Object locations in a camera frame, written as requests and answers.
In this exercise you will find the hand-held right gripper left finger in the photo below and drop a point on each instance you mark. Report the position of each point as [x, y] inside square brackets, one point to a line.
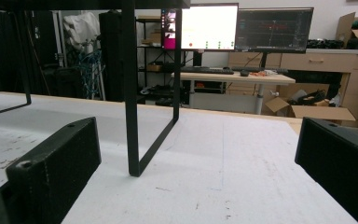
[52, 168]

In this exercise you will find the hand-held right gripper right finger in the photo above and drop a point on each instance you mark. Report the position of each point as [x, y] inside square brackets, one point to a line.
[341, 158]

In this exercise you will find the open cardboard box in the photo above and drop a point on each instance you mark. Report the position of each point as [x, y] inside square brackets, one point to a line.
[317, 110]

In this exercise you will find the wooden drawer cabinet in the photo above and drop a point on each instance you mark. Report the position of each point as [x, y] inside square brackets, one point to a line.
[323, 62]

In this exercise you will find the black metal shelf stand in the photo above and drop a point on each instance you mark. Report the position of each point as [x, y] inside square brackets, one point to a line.
[131, 93]

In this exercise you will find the orange items on desk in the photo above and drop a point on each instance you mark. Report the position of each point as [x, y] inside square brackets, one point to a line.
[258, 73]

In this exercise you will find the black computer mouse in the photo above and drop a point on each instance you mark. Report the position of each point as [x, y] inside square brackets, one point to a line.
[244, 73]

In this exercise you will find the wooden office desk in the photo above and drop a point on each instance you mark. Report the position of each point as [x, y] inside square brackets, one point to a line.
[239, 79]

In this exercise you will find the white plastic cover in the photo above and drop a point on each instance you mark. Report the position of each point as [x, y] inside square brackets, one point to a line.
[80, 28]

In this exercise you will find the dark computer monitor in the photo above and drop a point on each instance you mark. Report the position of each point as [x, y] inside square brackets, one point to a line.
[273, 29]

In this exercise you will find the black metal storage rack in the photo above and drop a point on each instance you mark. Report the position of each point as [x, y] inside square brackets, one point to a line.
[155, 59]

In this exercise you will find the black keyboard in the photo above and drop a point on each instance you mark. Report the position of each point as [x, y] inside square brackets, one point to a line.
[207, 70]

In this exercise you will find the bright computer monitor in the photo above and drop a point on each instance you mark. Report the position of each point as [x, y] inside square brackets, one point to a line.
[208, 26]

